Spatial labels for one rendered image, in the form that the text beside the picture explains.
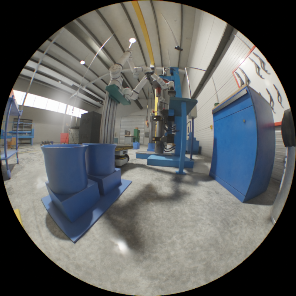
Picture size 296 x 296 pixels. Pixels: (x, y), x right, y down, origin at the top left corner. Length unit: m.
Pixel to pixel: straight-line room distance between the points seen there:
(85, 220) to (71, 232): 0.11
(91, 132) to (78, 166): 0.96
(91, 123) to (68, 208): 1.16
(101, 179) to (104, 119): 0.96
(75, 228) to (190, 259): 0.49
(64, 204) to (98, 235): 0.20
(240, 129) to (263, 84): 1.54
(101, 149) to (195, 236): 0.73
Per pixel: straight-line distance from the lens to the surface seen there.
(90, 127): 1.38
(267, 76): 2.27
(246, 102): 0.91
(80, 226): 0.51
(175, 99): 1.29
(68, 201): 0.47
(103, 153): 0.62
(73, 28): 6.28
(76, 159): 0.44
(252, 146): 0.81
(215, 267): 0.48
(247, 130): 0.86
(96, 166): 0.64
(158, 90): 2.77
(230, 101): 1.04
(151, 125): 3.48
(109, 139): 1.56
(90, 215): 0.55
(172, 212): 0.58
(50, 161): 0.46
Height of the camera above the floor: 0.40
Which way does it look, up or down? 4 degrees down
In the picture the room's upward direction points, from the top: 3 degrees clockwise
